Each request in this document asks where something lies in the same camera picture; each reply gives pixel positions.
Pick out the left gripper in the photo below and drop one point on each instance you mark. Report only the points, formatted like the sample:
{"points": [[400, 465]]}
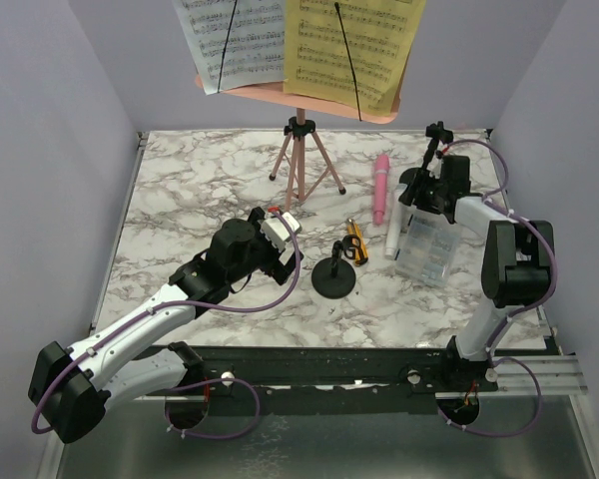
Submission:
{"points": [[276, 268]]}

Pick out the pink microphone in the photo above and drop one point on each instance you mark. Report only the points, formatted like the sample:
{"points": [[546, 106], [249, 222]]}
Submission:
{"points": [[381, 170]]}

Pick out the yellow sheet music page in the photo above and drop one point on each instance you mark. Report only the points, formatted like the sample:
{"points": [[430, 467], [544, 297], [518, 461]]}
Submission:
{"points": [[349, 52]]}

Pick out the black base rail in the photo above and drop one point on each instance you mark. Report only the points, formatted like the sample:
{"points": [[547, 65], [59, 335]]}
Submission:
{"points": [[325, 381]]}

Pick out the pink tripod music stand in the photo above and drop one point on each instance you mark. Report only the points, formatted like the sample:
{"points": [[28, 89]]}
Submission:
{"points": [[298, 128]]}

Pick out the aluminium frame rail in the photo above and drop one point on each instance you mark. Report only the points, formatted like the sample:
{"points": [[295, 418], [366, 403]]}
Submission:
{"points": [[556, 376]]}

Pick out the yellow utility knife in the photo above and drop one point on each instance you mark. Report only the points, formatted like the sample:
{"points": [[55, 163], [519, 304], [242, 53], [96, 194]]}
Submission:
{"points": [[361, 254]]}

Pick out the black microphone stand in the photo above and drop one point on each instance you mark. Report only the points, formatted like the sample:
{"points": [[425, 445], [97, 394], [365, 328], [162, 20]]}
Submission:
{"points": [[334, 277], [437, 134]]}

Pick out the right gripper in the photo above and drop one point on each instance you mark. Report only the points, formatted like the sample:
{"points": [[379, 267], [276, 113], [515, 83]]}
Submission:
{"points": [[426, 189]]}

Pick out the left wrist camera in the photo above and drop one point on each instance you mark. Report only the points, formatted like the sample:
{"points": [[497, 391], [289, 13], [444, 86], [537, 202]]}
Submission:
{"points": [[276, 232]]}

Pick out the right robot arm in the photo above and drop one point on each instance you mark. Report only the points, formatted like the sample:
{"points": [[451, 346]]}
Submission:
{"points": [[518, 272]]}

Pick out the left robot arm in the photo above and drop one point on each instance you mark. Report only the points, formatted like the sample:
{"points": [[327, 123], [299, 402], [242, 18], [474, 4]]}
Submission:
{"points": [[74, 387]]}

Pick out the clear plastic compartment box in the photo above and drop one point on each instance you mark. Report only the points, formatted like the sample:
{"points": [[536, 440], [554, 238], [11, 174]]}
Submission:
{"points": [[427, 248]]}

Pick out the white microphone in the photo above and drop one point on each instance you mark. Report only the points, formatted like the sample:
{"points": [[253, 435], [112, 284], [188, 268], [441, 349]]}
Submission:
{"points": [[395, 222]]}

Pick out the white sheet music page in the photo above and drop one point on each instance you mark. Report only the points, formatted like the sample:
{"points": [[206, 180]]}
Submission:
{"points": [[235, 43]]}

